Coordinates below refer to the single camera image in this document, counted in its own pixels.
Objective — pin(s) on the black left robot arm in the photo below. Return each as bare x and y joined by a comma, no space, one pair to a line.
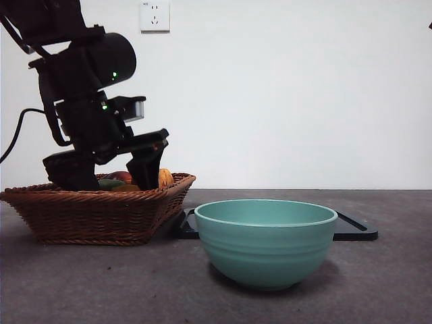
84,67

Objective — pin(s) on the white wall socket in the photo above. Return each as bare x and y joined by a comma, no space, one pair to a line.
162,17

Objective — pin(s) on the brown wicker basket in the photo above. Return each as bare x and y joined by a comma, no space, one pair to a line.
91,216

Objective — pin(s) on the black rectangular tray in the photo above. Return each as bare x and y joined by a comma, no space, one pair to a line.
351,231

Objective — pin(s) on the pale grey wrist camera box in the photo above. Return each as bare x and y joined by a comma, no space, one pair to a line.
135,109

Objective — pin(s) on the dark red fruit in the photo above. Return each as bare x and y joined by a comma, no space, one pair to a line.
119,176

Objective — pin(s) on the green fruit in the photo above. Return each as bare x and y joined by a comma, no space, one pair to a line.
109,184

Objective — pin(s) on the red yellow apple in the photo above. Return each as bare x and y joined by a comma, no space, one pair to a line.
166,179

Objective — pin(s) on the teal ceramic bowl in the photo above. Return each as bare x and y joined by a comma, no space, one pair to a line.
266,253

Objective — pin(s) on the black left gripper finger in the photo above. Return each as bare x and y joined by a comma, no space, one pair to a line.
72,172
146,165

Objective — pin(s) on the orange brown kiwifruit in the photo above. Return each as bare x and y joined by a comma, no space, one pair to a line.
130,187

